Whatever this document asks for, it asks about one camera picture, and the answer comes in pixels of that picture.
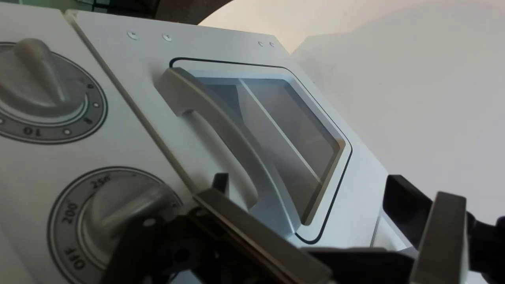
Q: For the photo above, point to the grey oven knob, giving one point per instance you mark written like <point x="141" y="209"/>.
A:
<point x="120" y="206"/>
<point x="36" y="69"/>

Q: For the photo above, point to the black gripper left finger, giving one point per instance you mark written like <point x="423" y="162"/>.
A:
<point x="246" y="226"/>

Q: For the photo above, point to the white toy kitchen body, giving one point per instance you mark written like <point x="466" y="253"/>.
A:
<point x="32" y="174"/>

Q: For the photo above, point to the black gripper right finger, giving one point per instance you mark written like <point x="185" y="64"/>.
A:
<point x="442" y="231"/>

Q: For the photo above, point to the white oven door with window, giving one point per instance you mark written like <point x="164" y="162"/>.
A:
<point x="147" y="58"/>

